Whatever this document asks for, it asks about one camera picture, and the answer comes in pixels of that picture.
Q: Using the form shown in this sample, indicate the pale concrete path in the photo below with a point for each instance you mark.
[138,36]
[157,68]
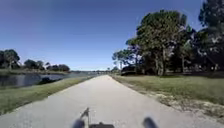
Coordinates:
[106,100]

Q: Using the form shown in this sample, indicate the large pine tree group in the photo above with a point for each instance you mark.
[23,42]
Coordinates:
[160,36]

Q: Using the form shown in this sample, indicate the dark bush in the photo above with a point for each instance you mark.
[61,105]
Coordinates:
[46,80]

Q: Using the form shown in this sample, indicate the robot's own part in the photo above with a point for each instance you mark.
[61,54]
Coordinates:
[150,122]
[78,124]

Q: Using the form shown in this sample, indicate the wide grass field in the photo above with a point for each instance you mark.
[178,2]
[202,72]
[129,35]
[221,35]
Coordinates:
[186,88]

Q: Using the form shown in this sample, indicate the sandy gravel strip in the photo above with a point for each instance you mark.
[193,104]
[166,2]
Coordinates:
[186,105]

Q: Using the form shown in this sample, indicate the pond water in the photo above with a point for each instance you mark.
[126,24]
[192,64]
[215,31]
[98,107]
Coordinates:
[20,80]

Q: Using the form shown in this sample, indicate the grass verge with shade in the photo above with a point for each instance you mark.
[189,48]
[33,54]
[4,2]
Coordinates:
[23,96]

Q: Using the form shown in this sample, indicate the tree line behind pond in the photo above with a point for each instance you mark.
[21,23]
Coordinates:
[10,58]

